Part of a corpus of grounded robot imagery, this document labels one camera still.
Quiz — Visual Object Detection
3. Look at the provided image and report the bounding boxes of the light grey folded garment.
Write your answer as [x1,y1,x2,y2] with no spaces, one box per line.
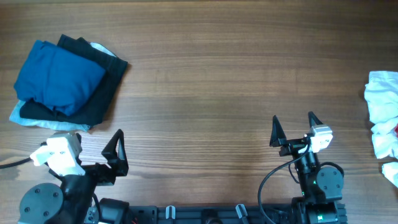
[9,42,116,131]

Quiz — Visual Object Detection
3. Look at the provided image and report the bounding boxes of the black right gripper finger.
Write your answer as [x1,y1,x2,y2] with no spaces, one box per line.
[308,111,323,127]
[269,115,287,147]

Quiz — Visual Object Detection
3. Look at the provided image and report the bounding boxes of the red and white garment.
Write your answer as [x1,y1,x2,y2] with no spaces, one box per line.
[364,70,398,189]

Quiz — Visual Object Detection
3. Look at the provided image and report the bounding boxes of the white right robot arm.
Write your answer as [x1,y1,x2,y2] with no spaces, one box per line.
[270,111,348,224]

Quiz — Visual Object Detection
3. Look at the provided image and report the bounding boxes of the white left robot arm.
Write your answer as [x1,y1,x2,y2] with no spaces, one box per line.
[18,129,134,223]

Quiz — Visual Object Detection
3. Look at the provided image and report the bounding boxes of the black folded shorts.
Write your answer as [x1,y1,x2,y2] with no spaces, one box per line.
[19,34,128,126]

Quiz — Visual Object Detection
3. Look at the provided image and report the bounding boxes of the blue polo shirt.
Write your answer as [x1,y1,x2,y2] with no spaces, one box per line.
[14,40,106,116]

